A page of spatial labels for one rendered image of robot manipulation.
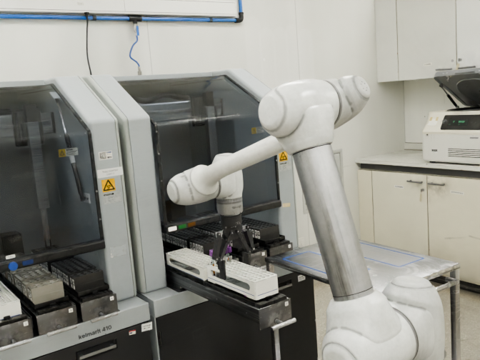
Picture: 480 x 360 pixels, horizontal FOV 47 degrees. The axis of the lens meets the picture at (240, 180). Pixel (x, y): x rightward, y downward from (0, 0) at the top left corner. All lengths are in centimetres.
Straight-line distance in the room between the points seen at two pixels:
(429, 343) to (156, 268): 116
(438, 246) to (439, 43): 148
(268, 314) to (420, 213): 258
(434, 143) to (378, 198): 68
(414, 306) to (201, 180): 73
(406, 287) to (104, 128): 121
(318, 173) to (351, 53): 324
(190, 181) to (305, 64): 256
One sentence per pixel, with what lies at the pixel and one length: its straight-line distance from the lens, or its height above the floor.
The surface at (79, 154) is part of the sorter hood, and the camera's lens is 205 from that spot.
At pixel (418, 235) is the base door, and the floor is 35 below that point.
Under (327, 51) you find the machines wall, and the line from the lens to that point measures 434.
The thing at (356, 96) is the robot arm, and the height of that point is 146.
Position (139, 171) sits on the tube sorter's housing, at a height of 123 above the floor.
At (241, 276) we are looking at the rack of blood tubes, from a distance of 188.
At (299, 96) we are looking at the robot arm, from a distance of 132.
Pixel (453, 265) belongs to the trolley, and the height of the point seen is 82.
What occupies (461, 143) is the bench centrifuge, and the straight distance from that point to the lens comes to 398.
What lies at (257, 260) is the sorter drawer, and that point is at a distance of 241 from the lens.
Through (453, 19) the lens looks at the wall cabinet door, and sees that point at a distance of 434.
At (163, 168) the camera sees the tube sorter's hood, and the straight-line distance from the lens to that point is 219.
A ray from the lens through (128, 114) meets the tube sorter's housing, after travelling 215.
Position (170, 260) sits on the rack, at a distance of 231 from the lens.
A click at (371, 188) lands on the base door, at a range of 450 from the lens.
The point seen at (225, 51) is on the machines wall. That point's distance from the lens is 373.
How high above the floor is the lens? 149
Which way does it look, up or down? 9 degrees down
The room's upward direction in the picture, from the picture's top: 5 degrees counter-clockwise
